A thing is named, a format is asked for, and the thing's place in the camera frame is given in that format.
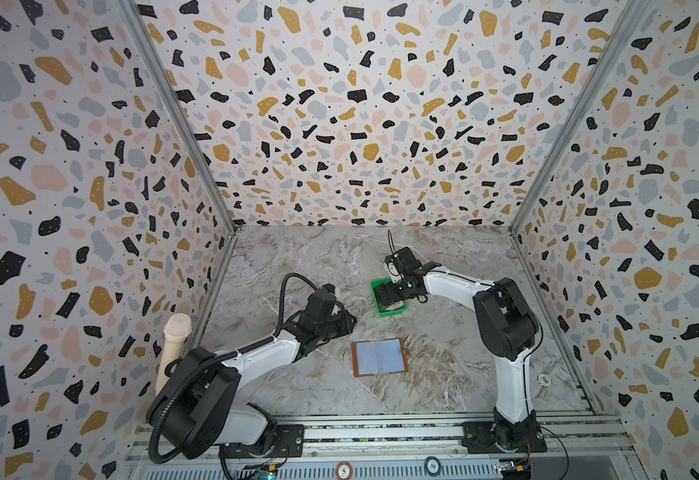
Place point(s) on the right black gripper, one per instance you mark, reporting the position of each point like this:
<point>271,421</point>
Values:
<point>394,289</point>

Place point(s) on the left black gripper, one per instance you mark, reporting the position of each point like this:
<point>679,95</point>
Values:
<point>347,319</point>

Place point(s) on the stack of credit cards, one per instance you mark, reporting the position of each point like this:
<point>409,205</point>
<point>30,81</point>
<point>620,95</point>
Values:
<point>394,308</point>

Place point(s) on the green plastic card tray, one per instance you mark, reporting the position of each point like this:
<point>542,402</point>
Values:
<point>386,298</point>

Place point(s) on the brown leather card holder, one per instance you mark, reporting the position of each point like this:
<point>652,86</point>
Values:
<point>372,358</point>

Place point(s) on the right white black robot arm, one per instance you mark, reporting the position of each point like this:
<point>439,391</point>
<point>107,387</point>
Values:
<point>508,328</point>

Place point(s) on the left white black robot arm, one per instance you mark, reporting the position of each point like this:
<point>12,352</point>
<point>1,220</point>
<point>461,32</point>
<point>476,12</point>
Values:
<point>197,409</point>

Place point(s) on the beige foam microphone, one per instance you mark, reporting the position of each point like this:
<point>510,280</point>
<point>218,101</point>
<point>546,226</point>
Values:
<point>176,331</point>

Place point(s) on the aluminium mounting rail frame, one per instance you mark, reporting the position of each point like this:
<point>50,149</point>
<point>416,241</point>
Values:
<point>571,445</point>

